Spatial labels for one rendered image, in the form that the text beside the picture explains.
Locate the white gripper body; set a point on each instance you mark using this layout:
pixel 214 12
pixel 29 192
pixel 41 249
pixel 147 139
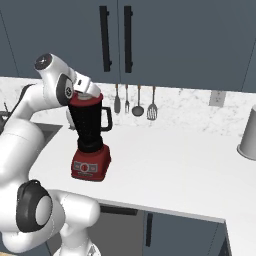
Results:
pixel 93 88

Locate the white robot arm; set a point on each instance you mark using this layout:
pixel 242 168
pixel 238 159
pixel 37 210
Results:
pixel 20 150

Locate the red blender with black jug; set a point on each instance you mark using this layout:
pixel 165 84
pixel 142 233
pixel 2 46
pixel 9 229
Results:
pixel 90 160

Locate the hanging grey spoon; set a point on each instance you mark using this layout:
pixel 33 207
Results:
pixel 117 105

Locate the hanging grey fork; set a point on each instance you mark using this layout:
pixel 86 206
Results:
pixel 127 103

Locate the hanging grey ladle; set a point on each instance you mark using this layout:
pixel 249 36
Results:
pixel 137 110

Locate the grey sink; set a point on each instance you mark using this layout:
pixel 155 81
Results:
pixel 50 131

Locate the hanging grey slotted spatula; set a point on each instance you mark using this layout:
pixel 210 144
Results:
pixel 152 112

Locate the grey drawer front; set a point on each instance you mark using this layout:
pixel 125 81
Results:
pixel 116 233

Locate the grey tapered container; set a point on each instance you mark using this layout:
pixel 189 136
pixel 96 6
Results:
pixel 249 136

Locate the dark blue base cupboard door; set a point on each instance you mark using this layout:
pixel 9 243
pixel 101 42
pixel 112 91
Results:
pixel 186 238

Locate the grey wall socket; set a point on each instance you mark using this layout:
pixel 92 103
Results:
pixel 217 98

